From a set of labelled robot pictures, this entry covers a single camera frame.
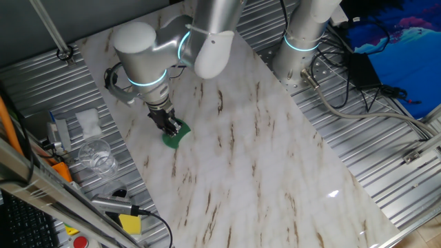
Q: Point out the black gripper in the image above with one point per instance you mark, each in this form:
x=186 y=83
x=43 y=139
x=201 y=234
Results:
x=162 y=117

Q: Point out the green sponge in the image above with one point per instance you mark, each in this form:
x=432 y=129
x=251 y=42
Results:
x=181 y=137

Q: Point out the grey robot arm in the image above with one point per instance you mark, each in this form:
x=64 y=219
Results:
x=144 y=51

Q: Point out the yellow sponge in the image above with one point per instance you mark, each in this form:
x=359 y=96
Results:
x=130 y=224

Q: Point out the clear glass mug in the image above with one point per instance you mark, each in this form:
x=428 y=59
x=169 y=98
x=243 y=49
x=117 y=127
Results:
x=98 y=160

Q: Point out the white folded cloth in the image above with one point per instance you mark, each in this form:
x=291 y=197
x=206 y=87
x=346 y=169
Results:
x=88 y=123

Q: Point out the marble pattern board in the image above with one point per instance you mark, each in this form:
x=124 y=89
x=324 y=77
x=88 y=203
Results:
x=258 y=155

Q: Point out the grey box red button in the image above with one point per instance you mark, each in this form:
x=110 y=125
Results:
x=80 y=242

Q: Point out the slim aluminium pole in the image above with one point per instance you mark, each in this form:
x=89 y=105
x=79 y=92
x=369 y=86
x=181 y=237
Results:
x=51 y=31

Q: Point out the orange tube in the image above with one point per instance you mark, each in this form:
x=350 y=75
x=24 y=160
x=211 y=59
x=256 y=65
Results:
x=8 y=127

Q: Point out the black keyboard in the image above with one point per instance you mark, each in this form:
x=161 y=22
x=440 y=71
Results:
x=27 y=227

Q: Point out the black power adapter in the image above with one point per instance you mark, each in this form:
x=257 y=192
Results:
x=364 y=70

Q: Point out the silver ribbed camera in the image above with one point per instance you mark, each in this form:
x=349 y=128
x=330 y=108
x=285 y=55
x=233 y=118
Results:
x=112 y=204

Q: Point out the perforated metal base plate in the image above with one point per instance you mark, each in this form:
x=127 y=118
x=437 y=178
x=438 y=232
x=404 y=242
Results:
x=296 y=84

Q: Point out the aluminium frame beam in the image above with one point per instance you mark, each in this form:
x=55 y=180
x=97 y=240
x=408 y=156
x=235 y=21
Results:
x=51 y=186

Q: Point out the metal corner bracket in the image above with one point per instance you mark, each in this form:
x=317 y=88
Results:
x=411 y=157

